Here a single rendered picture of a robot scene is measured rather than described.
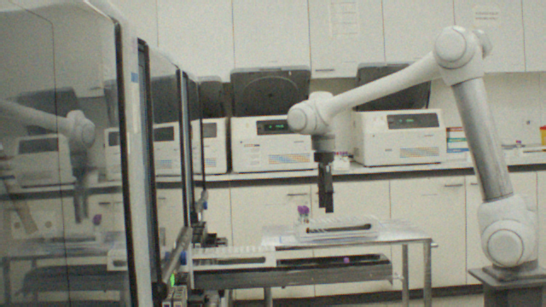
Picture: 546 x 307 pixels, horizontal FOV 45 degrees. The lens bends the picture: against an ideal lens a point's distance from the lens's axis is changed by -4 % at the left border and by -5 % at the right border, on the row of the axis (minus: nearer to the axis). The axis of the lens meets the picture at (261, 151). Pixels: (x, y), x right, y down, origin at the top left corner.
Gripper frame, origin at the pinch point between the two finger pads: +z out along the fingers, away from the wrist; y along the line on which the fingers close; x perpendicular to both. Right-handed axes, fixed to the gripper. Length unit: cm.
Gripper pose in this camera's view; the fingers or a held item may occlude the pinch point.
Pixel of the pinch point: (326, 207)
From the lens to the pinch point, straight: 250.7
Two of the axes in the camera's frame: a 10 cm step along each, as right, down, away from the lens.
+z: 0.5, 10.0, 0.5
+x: -10.0, 0.5, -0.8
